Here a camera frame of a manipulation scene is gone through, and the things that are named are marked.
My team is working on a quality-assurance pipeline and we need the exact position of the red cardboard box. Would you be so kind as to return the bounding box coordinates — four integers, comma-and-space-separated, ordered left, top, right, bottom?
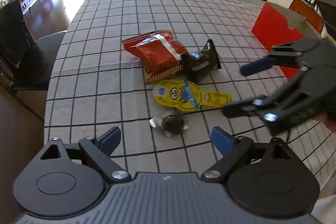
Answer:
252, 2, 330, 83

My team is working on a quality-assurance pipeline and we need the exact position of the dark brown snack packet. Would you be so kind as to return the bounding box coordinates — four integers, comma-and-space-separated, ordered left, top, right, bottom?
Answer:
181, 39, 222, 84

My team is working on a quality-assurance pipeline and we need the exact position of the yellow minion snack packet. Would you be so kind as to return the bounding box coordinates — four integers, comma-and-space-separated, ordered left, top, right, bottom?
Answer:
153, 80, 232, 112

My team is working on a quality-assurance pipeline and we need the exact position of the small round dark snack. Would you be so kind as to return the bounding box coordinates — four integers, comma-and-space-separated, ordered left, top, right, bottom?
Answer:
149, 111, 189, 137

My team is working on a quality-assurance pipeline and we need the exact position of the orange green tissue holder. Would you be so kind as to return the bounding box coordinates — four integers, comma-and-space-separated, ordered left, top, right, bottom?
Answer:
289, 0, 324, 34

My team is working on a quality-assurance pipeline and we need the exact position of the black grid tablecloth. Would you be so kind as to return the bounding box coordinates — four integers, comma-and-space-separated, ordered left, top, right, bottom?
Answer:
43, 0, 336, 188

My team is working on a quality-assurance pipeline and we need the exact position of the red white snack bag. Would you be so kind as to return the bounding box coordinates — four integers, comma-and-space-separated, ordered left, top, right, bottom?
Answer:
122, 30, 189, 85

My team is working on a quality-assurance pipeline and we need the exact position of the black office chair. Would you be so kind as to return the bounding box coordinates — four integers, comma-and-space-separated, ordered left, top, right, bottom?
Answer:
1, 0, 66, 91

